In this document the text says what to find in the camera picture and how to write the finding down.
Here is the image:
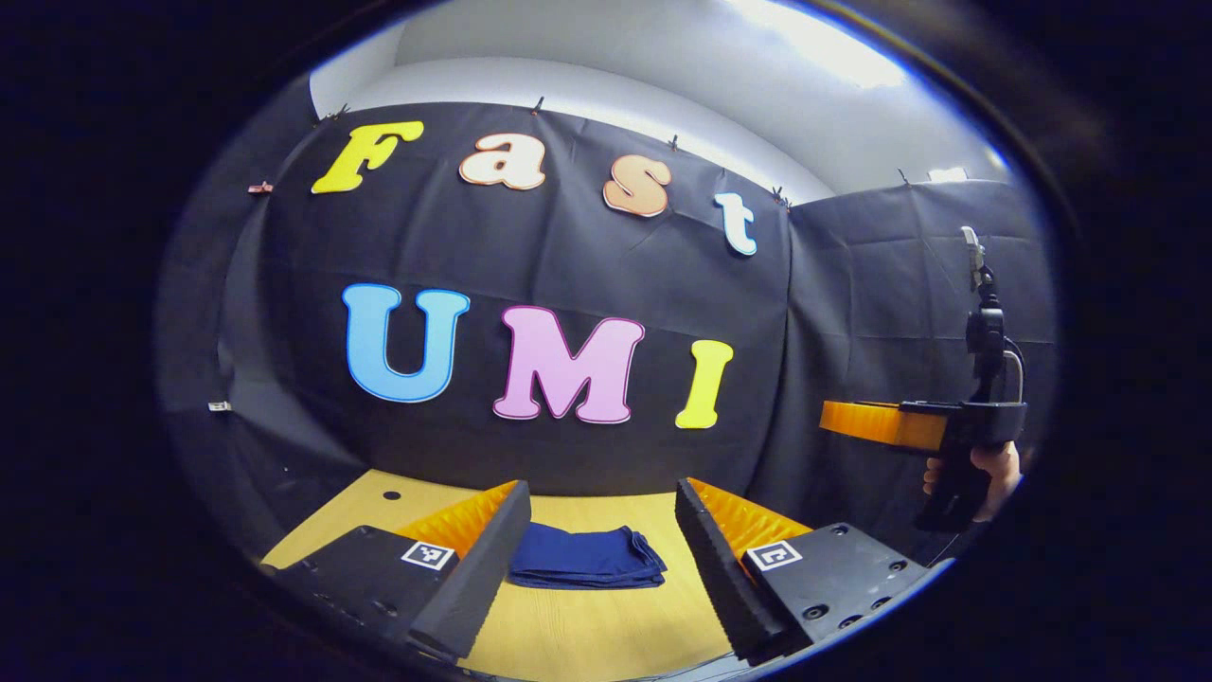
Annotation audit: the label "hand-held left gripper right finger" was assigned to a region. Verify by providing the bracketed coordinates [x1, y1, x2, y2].
[674, 476, 934, 666]

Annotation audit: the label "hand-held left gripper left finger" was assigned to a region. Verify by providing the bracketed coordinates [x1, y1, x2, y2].
[260, 479, 533, 662]

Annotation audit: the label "blue jeans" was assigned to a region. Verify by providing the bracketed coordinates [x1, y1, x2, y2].
[508, 523, 668, 591]

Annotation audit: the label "black backdrop cloth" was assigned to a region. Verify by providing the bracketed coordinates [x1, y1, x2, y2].
[156, 76, 1058, 569]

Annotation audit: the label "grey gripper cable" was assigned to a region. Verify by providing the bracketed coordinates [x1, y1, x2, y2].
[1002, 336, 1027, 405]

